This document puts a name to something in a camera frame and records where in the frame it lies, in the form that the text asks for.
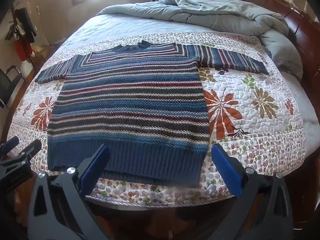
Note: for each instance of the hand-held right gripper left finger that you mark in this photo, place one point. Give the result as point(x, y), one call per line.
point(96, 166)

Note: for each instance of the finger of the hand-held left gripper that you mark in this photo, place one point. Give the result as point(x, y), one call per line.
point(27, 151)
point(10, 145)

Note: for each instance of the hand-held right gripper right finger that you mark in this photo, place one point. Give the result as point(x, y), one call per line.
point(226, 170)

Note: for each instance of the striped knit sweater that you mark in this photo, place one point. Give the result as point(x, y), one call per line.
point(130, 105)

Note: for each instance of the floral quilt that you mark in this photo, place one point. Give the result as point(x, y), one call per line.
point(250, 120)

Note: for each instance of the black chair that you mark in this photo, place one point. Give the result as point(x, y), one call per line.
point(10, 85)

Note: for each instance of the black hanging garment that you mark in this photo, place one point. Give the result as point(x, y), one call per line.
point(26, 22)

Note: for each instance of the light blue quilted bedsheet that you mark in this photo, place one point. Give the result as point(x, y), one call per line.
point(125, 25)

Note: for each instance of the grey-blue duvet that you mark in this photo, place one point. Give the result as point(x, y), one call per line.
point(212, 15)

